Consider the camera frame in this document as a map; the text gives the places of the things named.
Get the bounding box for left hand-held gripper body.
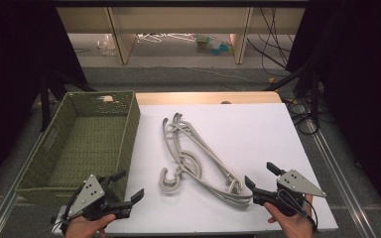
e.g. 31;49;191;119
63;174;134;222

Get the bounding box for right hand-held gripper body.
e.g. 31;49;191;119
251;169;327;218

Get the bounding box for grey plastic clothes hanger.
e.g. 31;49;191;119
159;116;254;209
169;112;246;196

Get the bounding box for green woven basket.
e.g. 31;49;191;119
14;90;142;207

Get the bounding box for person's left hand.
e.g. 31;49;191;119
63;213;118;238

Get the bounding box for person's right hand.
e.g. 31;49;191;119
263;194;316;238

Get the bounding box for white table mat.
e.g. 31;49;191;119
53;102;339;236

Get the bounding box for black metal stand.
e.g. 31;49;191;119
263;62;322;127
39;68;97;133

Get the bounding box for clear plastic bag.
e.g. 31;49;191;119
96;33;118;57

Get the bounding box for colourful plastic toys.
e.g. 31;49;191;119
194;34;234;57

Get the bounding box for light wooden shelf unit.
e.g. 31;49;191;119
57;6;306;65

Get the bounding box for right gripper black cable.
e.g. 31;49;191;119
277;188;319;232

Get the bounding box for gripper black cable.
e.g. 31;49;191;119
50;184;87;234
277;188;319;232

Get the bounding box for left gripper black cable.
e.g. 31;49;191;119
50;184;87;234

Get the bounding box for aluminium rail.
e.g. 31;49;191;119
306;118;380;238
0;132;46;238

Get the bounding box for coiled black floor cables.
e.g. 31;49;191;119
285;97;320;136

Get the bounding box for thin floor cable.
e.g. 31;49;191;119
135;63;272;84

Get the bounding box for hanging black cables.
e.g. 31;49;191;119
246;6;296;71

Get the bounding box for white wire hangers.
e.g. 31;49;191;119
136;32;198;45

